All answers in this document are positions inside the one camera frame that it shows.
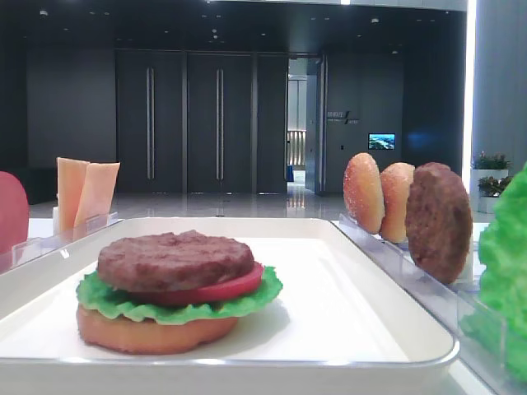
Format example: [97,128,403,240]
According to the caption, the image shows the green lettuce in right rack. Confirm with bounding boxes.
[461,170,526,383]

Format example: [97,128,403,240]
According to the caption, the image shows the green lettuce leaf on tray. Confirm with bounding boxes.
[76,267,282,325]

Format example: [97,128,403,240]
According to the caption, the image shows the red tomato slice on tray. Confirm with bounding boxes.
[129,263,264,306]

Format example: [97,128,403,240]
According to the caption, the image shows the clear acrylic right rack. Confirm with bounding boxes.
[338,214,526,394]

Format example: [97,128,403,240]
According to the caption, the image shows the bottom bun slice on tray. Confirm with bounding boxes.
[76,306,238,355]

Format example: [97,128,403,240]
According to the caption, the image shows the dark double doors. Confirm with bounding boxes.
[116,50,288,193]

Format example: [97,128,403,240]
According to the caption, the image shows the white metal tray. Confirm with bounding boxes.
[1,218,459,394]

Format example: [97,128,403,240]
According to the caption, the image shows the sesame bun slice hidden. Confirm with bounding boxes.
[380,162,415,243]

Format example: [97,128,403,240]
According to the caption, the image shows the clear acrylic rack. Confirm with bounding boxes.
[1,212,119,274]
[338,214,526,394]

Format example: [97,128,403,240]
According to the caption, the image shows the brown meat patty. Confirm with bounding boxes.
[97,230,255,292]
[405,162,473,284]

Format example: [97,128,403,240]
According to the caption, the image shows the orange cheese slice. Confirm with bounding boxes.
[57,157,89,233]
[74,162,120,226]

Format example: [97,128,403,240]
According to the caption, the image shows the brown meat patty rear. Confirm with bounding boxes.
[405,162,473,284]

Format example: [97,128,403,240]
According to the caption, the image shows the wall display screen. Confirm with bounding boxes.
[368,133,395,151]

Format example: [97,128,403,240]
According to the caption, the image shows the sesame bun slice far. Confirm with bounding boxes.
[343,152,385,235]

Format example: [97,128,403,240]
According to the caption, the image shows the brown meat patty front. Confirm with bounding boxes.
[97,230,255,292]

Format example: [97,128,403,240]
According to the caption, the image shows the clear acrylic left rack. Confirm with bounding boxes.
[1,212,119,274]

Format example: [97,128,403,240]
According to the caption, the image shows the potted plants in planter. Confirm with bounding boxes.
[470,151,511,214]

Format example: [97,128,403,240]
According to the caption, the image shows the red tomato slice in rack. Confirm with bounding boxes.
[0,171,30,253]

